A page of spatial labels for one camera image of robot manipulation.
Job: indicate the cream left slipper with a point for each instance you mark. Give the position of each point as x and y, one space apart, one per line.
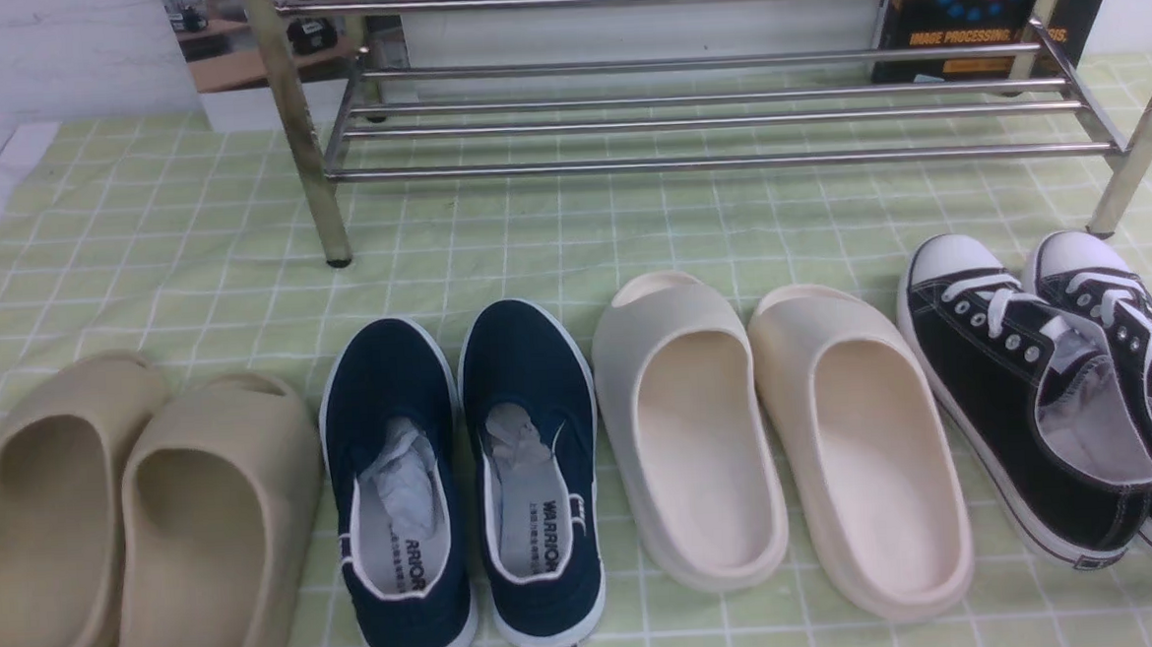
674 374

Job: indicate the black left canvas sneaker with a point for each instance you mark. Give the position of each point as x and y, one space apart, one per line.
1036 395

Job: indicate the cream right slipper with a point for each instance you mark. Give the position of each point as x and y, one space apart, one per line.
877 484

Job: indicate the tan left slipper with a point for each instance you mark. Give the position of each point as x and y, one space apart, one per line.
63 452

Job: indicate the cream slipper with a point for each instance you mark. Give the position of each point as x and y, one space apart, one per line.
674 374
877 484

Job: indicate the photo board behind rack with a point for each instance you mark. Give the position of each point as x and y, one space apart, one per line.
228 69

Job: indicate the navy sneaker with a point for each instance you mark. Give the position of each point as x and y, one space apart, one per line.
528 400
387 423

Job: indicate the tan slipper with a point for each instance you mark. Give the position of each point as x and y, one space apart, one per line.
219 494
63 452

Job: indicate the tan right slipper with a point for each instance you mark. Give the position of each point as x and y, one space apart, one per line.
219 494

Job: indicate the black image processing book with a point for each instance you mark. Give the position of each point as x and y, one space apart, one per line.
904 24

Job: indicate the steel shoe rack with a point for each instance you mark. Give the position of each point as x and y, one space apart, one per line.
1041 81

